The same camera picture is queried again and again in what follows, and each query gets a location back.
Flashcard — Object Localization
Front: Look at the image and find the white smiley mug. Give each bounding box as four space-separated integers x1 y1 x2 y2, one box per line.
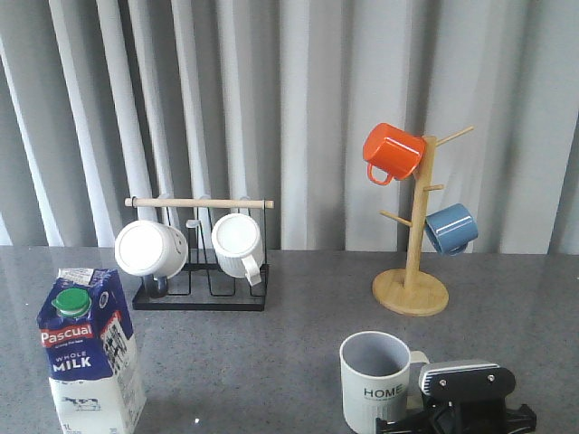
114 220 188 298

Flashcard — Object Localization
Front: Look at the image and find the white ribbed mug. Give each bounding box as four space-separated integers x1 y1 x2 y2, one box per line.
212 213 264 287

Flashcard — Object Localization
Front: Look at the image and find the orange enamel mug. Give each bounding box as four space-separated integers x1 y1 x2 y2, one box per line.
363 123 426 185

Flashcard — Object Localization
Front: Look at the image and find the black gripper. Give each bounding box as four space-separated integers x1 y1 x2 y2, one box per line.
375 359 537 433

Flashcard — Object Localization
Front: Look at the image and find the black wire mug rack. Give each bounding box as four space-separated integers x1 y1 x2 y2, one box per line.
125 196 274 311

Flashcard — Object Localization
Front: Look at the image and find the wooden mug tree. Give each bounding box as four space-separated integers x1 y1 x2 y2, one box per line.
372 126 474 316

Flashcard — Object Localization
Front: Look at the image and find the white HOME mug grey inside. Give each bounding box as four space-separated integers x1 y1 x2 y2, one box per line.
339 331 429 433

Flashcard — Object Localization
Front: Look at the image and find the blue white milk carton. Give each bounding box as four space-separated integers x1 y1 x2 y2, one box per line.
37 268 146 433

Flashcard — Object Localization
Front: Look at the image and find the blue enamel mug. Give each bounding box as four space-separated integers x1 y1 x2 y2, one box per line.
424 203 479 256

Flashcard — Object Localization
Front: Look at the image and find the grey pleated curtain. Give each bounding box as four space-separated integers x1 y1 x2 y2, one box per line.
1 1 578 254

